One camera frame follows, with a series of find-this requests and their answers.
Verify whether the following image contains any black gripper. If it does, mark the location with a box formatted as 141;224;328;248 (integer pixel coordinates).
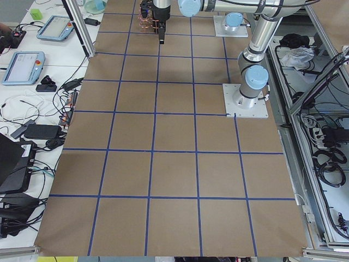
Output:
152;7;171;44

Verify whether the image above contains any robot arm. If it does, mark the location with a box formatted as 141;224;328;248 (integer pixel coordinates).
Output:
140;1;316;50
233;14;281;109

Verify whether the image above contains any green bowl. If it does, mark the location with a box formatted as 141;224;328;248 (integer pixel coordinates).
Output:
83;0;107;15

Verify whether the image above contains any teach pendant tablet far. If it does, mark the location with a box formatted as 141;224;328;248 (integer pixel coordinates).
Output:
37;15;74;41

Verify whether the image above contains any teach pendant tablet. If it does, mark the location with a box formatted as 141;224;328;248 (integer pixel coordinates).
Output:
37;15;74;41
2;51;46;86

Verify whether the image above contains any teach pendant tablet near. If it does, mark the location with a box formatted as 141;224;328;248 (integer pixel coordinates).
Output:
2;51;46;86

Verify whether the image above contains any black power brick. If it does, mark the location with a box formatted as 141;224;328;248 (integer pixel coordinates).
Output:
24;124;62;140

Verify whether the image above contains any black laptop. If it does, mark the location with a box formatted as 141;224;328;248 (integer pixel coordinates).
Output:
1;134;37;194

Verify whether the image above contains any copper wire wine basket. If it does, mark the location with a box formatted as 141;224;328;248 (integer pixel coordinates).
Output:
138;8;159;34

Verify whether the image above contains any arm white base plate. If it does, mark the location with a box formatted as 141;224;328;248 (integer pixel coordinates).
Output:
213;13;249;38
222;84;268;118

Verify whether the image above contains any aluminium frame post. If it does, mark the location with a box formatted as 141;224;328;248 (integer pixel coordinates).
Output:
62;0;95;59

